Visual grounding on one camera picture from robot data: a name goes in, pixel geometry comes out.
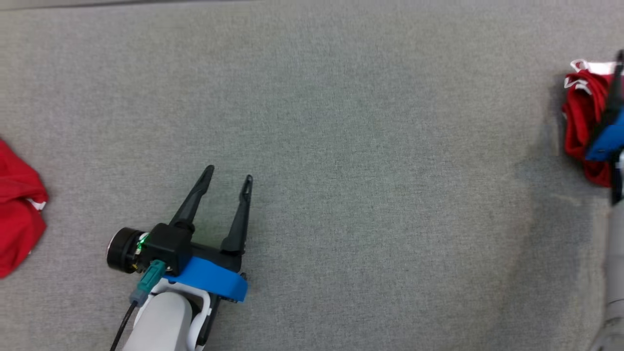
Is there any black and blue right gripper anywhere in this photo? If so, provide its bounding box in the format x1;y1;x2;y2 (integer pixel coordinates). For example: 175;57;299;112
585;49;624;205

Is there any crumpled red and white jersey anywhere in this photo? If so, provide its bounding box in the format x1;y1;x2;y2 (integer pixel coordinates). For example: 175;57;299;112
0;138;49;279

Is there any grey fabric work surface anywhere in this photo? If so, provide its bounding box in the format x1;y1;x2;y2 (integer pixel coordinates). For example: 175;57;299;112
0;0;624;351

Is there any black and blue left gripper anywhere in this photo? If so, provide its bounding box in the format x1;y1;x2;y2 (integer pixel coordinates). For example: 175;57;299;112
107;165;254;342

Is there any red jersey with white sleeves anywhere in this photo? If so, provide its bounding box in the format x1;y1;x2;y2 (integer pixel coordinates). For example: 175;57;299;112
562;58;624;188

